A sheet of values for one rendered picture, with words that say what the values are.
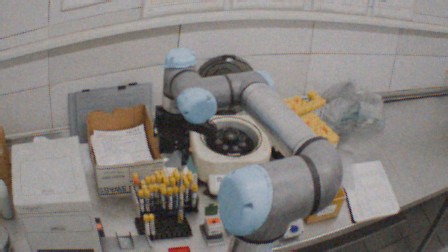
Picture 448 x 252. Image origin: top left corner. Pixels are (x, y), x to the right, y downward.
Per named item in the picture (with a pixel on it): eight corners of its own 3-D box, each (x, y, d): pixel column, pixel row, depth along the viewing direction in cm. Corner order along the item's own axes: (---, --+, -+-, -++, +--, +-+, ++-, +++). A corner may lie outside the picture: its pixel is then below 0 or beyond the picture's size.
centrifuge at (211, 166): (198, 199, 179) (200, 171, 171) (187, 139, 201) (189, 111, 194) (272, 195, 183) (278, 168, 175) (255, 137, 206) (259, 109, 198)
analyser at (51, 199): (35, 262, 140) (12, 204, 122) (27, 206, 161) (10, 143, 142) (113, 261, 150) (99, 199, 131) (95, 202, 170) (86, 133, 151)
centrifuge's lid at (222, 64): (196, 57, 183) (194, 48, 190) (192, 124, 195) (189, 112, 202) (261, 57, 187) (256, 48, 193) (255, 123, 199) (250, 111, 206)
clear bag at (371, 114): (349, 125, 217) (355, 98, 209) (348, 102, 231) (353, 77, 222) (386, 133, 216) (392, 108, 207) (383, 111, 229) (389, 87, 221)
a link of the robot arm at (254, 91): (370, 160, 92) (262, 56, 132) (325, 175, 88) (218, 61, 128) (358, 209, 97) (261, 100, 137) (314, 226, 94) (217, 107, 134)
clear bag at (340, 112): (331, 140, 208) (340, 101, 197) (302, 116, 218) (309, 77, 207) (364, 119, 222) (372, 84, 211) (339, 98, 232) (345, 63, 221)
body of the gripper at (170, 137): (152, 137, 147) (154, 99, 140) (184, 134, 150) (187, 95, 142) (159, 157, 141) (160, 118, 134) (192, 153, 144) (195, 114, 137)
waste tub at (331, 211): (305, 225, 172) (313, 205, 166) (294, 199, 182) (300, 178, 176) (338, 216, 175) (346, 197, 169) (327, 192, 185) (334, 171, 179)
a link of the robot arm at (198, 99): (235, 91, 121) (217, 64, 129) (184, 99, 118) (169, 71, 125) (232, 121, 126) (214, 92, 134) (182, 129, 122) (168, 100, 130)
